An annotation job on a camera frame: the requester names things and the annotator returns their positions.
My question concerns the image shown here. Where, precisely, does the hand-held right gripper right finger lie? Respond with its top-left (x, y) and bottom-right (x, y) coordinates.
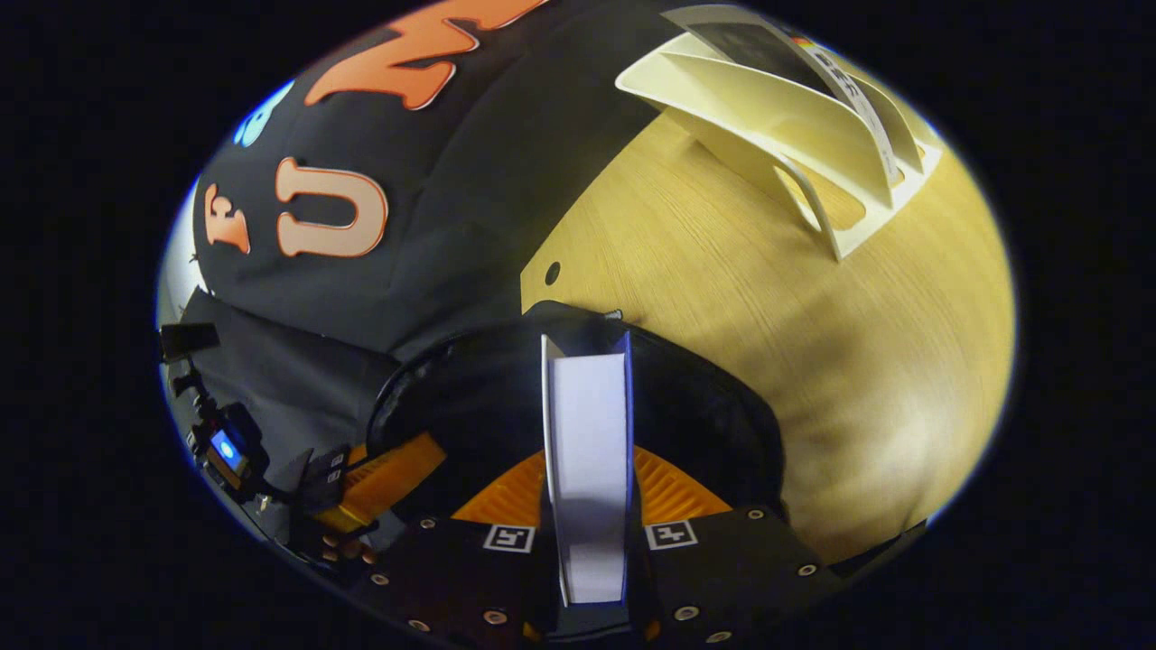
top-left (628, 447), bottom-right (845, 645)

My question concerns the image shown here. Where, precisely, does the blue and white book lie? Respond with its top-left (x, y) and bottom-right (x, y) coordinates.
top-left (664, 3), bottom-right (909, 186)
top-left (540, 331), bottom-right (635, 608)

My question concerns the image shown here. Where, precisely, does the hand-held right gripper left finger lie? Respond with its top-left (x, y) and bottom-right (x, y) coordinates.
top-left (348, 449), bottom-right (554, 646)

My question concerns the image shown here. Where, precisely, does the white plastic bookshelf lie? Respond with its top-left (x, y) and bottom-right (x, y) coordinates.
top-left (616, 5), bottom-right (945, 263)

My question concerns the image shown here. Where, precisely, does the black schoolbag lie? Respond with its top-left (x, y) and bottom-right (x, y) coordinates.
top-left (366, 301), bottom-right (787, 534)

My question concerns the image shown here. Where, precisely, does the black backdrop cloth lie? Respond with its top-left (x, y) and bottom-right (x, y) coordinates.
top-left (158, 0), bottom-right (687, 506)

